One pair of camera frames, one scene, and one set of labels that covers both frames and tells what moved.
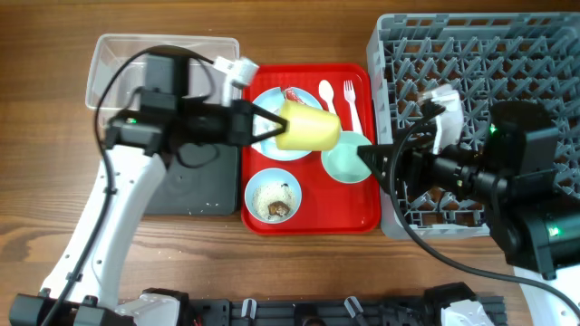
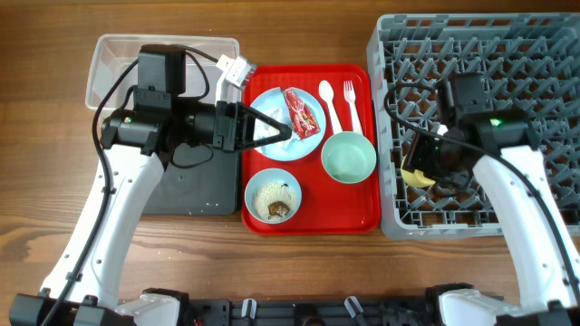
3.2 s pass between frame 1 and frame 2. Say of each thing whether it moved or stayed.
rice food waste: stayed
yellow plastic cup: moved
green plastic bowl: stayed
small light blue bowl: stayed
